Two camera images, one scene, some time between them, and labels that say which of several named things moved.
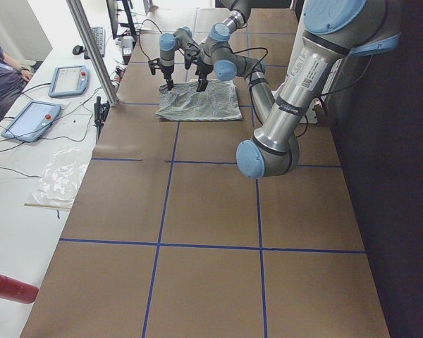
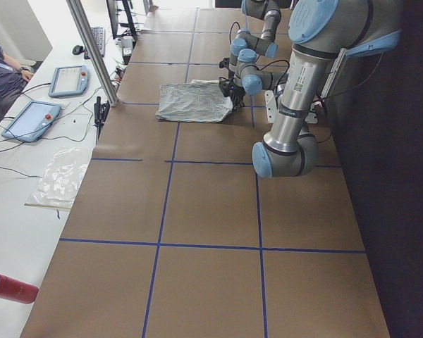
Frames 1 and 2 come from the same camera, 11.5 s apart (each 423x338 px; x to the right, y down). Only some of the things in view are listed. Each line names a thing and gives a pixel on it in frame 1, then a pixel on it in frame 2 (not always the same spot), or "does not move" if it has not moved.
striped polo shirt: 218,101 does not move
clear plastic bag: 60,180 does not move
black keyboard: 99,35 does not move
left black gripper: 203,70 to 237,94
